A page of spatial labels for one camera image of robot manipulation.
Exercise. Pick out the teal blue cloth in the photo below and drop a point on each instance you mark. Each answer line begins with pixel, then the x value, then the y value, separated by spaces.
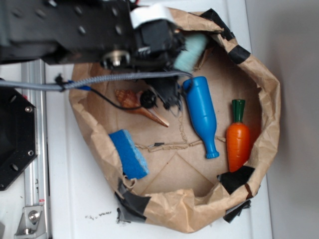
pixel 195 45

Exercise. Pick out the orange toy carrot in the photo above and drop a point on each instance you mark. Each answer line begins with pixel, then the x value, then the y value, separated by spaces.
pixel 237 138

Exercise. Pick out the tan seashell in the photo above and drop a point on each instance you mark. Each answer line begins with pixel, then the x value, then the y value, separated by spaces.
pixel 141 103

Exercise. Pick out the blue toy bottle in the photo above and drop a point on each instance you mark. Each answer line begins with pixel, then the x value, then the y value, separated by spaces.
pixel 201 112

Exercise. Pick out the blue sponge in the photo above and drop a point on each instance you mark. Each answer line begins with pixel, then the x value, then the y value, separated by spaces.
pixel 134 164

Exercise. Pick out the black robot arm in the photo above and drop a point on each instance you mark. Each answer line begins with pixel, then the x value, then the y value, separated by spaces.
pixel 118 34

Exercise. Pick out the brown paper bag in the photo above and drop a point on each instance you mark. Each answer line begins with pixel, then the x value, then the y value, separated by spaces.
pixel 184 190

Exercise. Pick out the black octagonal mount plate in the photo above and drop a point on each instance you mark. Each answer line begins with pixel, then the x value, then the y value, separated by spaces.
pixel 17 136

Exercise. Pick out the aluminium rail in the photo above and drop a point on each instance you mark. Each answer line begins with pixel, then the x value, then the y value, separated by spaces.
pixel 36 175

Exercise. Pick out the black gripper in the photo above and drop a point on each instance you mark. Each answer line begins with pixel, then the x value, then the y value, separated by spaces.
pixel 158 44

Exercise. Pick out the silver corner bracket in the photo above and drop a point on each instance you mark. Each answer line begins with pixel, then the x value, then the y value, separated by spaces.
pixel 32 224

